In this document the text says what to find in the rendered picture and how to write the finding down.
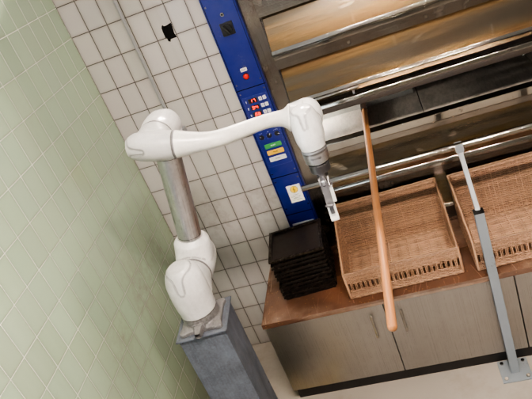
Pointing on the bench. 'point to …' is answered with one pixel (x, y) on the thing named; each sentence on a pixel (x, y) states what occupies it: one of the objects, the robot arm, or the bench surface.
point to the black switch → (227, 28)
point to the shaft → (379, 230)
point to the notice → (295, 193)
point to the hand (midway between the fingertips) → (333, 208)
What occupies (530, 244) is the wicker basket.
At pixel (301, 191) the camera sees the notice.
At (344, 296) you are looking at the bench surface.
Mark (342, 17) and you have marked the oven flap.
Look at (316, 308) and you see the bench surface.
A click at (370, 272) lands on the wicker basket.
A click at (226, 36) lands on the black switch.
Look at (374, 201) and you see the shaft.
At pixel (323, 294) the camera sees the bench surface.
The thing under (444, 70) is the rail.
